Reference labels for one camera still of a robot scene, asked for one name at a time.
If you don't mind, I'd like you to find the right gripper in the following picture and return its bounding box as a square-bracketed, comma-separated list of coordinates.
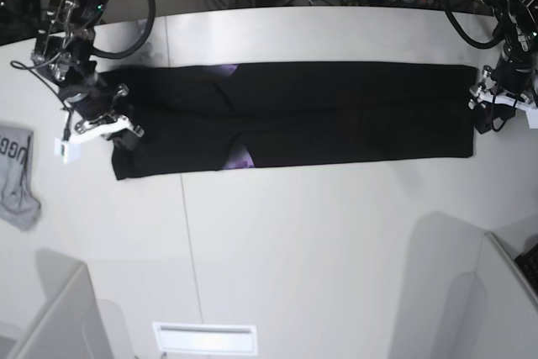
[59, 77, 145, 151]

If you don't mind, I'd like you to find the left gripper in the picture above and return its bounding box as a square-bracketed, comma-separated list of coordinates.
[470, 55, 537, 133]

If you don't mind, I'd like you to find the black T-shirt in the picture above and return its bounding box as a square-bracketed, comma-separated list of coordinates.
[104, 62, 477, 180]

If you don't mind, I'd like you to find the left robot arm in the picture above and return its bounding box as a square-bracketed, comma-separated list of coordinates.
[442, 0, 537, 134]

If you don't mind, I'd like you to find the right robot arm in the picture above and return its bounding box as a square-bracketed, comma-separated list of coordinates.
[10, 0, 156, 150]

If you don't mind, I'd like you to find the grey folded garment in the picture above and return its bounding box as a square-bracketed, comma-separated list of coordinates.
[1, 125, 41, 232]

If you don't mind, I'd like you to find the black keyboard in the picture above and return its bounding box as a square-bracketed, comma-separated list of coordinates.
[515, 245, 538, 292]

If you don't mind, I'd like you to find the white partition panel left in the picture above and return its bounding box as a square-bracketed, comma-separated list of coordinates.
[1, 249, 135, 358]

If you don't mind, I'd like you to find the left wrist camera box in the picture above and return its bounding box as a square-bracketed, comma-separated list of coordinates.
[525, 108, 538, 129]

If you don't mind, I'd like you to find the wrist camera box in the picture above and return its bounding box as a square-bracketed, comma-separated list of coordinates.
[54, 138, 82, 164]
[525, 108, 538, 129]

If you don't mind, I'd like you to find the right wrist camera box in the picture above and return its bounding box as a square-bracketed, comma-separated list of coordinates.
[54, 138, 82, 164]

